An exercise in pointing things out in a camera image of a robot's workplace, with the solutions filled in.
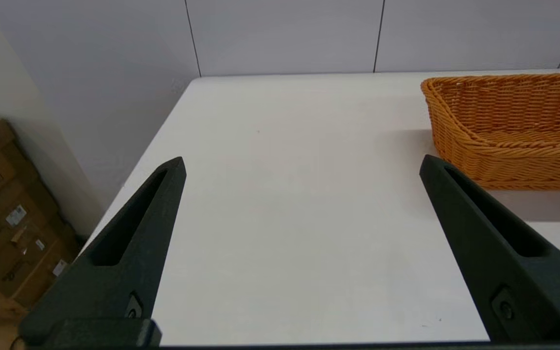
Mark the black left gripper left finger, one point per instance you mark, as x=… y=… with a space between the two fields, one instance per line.
x=124 y=277

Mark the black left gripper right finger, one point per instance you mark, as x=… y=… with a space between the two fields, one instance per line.
x=537 y=291

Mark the orange wicker basket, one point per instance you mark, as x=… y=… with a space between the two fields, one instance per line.
x=503 y=165

